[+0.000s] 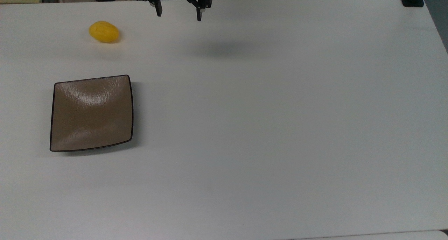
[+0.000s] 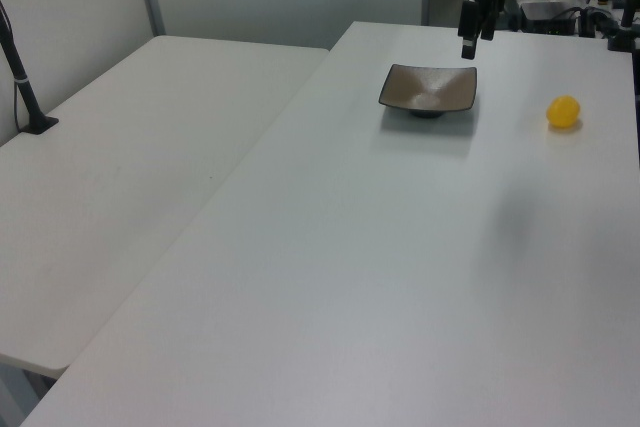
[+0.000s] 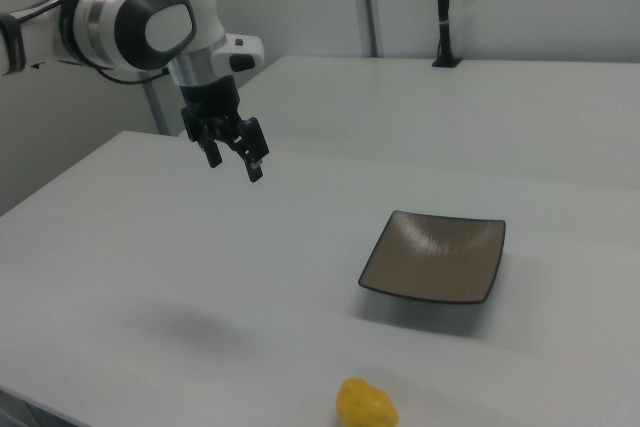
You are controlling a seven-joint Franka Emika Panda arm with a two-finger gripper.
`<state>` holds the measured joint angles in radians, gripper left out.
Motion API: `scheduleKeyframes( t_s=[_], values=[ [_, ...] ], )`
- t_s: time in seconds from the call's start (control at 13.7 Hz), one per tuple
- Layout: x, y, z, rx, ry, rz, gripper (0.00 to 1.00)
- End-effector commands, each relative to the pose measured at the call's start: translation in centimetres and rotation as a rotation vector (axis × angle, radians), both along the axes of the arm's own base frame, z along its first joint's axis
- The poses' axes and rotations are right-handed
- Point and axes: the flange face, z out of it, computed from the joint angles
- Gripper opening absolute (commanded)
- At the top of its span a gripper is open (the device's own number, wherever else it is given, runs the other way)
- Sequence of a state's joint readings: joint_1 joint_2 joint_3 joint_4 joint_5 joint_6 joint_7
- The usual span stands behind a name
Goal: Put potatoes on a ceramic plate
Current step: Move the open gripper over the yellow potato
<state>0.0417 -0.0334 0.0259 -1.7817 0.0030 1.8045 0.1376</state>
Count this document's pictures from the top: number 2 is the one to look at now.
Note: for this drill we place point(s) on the square brown ceramic plate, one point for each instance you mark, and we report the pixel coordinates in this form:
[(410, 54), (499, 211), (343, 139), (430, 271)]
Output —
[(430, 89)]

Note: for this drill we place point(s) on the black electronics box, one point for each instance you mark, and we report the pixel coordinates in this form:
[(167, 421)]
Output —
[(547, 17)]

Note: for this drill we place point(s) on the white side table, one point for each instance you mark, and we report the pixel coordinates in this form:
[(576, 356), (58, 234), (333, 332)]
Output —
[(125, 172)]

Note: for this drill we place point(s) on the black camera stand pole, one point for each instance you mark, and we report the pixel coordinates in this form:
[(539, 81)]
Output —
[(22, 82)]

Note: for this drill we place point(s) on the black clamp camera stand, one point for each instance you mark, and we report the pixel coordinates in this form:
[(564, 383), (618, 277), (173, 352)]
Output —
[(625, 27)]

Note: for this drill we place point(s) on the yellow lemon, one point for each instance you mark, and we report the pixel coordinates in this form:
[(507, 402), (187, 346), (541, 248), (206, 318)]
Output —
[(563, 111)]

